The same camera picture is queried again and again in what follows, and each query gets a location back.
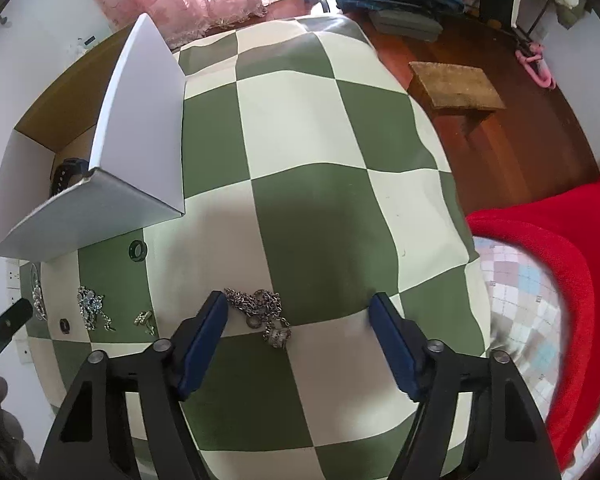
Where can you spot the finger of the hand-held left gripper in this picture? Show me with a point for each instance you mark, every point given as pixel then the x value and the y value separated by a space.
pixel 11 316

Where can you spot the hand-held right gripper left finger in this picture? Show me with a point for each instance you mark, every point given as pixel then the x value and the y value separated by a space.
pixel 206 332

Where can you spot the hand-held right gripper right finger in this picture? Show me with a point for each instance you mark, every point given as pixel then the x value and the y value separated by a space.
pixel 393 340

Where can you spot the white cardboard box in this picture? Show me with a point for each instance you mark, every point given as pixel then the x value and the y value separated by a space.
pixel 105 160

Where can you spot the person's left hand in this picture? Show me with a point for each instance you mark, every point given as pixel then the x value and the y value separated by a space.
pixel 2 425

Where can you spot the pastel patchwork bedsheet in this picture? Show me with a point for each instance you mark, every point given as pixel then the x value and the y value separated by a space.
pixel 522 320

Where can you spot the green checkered tablecloth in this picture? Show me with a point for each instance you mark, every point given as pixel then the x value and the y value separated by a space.
pixel 320 220

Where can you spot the black wristwatch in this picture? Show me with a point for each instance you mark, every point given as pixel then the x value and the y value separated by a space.
pixel 66 176

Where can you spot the red blanket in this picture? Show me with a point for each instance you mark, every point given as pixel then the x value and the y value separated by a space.
pixel 555 280

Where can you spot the small wooden stool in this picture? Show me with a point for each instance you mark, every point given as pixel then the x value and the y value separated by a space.
pixel 455 87

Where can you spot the pink clothes hanger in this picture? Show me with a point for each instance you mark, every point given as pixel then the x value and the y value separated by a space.
pixel 535 62

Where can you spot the grey flat box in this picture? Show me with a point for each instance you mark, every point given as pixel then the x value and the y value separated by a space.
pixel 405 22

